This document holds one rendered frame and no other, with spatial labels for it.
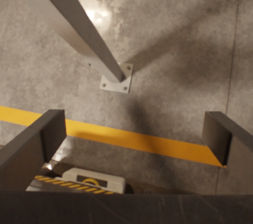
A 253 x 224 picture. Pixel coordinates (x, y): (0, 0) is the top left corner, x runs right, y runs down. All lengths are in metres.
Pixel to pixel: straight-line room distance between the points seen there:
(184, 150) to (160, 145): 0.11
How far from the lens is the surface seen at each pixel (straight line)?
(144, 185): 0.94
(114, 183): 0.81
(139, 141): 0.90
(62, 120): 0.16
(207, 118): 0.17
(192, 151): 0.92
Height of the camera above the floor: 0.90
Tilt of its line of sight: 79 degrees down
